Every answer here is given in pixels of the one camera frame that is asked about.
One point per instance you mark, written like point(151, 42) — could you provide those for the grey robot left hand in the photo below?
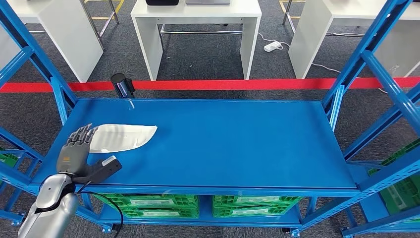
point(73, 157)

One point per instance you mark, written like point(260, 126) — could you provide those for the white curved plastic part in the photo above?
point(124, 138)

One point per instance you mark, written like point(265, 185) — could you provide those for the blue metal shelf rack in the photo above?
point(213, 141)
point(370, 207)
point(10, 215)

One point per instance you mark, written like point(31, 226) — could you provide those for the white desk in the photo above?
point(197, 10)
point(308, 42)
point(72, 42)

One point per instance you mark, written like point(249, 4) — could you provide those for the red barrier belt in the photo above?
point(229, 84)

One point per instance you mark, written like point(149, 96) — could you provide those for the black device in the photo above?
point(162, 2)

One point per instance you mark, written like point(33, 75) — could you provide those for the white power strip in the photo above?
point(272, 46)

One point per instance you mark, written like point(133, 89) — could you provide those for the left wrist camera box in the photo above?
point(105, 167)

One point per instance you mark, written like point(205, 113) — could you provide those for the black barrier post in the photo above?
point(122, 86)

